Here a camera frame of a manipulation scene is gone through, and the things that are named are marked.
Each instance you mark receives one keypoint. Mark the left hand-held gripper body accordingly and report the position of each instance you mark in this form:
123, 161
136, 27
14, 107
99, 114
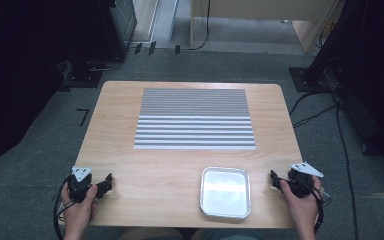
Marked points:
80, 183

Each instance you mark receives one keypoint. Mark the grey striped placemat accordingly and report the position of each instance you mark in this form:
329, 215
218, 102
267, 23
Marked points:
195, 120

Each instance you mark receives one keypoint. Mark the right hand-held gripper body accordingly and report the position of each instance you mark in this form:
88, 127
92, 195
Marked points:
301, 181

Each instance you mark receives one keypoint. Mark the square metal tray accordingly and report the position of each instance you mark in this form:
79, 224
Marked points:
225, 193

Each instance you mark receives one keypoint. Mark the person's right hand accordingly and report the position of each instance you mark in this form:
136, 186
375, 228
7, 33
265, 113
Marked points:
303, 210

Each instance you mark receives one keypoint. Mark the black stand base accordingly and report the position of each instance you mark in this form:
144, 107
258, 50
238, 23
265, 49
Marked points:
308, 80
85, 75

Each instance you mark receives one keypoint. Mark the dark glass cabinet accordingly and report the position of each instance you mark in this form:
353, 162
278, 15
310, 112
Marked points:
125, 23

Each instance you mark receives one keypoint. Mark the black curtain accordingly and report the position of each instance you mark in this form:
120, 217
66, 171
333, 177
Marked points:
373, 66
20, 66

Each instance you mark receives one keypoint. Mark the light wooden desk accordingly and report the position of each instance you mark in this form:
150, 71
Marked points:
263, 13

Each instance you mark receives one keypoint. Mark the person's left hand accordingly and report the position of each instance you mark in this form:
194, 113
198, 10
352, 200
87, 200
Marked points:
78, 213

